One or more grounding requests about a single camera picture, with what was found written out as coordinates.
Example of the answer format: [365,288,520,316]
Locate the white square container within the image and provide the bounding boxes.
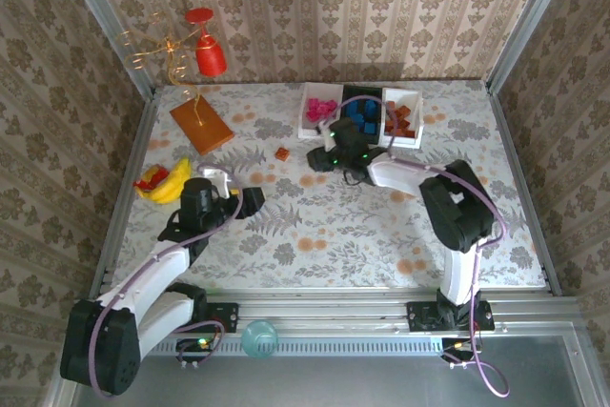
[297,82,345,140]
[380,87,424,150]

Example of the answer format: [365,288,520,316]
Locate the black square container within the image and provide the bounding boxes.
[336,85,385,144]

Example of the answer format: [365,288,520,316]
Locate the yellow toy banana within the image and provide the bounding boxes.
[134,157,193,205]

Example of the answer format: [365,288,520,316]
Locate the red toy fries box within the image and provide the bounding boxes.
[132,166,169,193]

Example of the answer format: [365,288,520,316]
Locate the floral table cloth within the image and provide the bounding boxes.
[113,81,547,290]

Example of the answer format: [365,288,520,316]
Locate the teal glass cup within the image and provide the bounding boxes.
[240,319,279,359]

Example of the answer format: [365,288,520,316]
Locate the small black circuit board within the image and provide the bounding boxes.
[175,337,214,363]
[441,337,478,361]

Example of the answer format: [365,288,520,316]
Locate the red plastic goblet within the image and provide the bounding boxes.
[184,8,229,78]

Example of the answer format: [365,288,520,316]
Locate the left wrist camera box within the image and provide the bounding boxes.
[197,164,239,198]

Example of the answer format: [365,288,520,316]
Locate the gold wire stand orange base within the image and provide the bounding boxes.
[117,12,235,156]

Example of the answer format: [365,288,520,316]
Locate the aluminium table side rail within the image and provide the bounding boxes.
[485,85,563,296]
[88,92,158,298]

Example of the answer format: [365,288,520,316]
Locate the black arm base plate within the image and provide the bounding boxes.
[190,301,239,335]
[406,300,496,332]

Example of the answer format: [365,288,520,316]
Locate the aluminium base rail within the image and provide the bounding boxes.
[71,288,583,332]

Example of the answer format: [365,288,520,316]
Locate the grey slotted cable duct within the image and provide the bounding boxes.
[142,336,447,358]

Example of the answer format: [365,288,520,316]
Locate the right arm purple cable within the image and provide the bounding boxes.
[316,95,511,398]

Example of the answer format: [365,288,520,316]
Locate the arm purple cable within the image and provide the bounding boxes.
[89,164,245,398]
[316,95,511,398]

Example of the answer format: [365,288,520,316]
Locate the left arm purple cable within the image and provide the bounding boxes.
[89,164,245,398]

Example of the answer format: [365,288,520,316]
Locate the aluminium frame post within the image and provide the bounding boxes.
[54,0,156,101]
[485,0,580,93]

